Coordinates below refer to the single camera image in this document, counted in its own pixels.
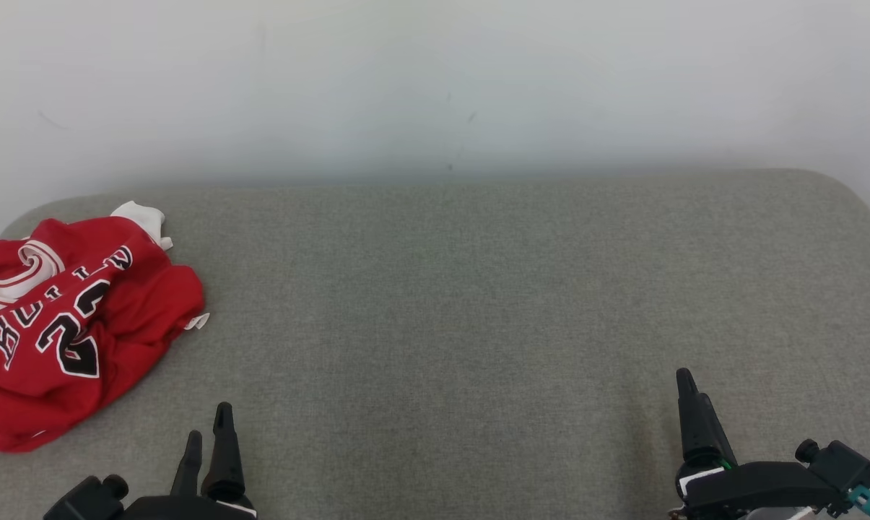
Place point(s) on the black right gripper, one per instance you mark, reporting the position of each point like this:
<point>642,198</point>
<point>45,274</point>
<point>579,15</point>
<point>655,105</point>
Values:
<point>759,487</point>

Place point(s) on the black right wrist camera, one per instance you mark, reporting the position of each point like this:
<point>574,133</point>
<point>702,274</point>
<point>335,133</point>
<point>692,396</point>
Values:
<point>842,466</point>

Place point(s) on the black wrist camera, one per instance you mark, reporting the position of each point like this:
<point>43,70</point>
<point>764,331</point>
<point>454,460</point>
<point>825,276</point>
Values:
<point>81,502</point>
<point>842,466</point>

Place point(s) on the red basketball jersey white sleeves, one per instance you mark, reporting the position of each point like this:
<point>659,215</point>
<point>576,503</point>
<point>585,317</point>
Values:
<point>142,303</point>

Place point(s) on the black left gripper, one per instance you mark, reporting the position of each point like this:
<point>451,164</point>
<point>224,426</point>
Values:
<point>189,509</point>

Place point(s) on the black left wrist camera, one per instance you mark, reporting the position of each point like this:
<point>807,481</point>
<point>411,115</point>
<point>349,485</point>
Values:
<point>81,502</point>

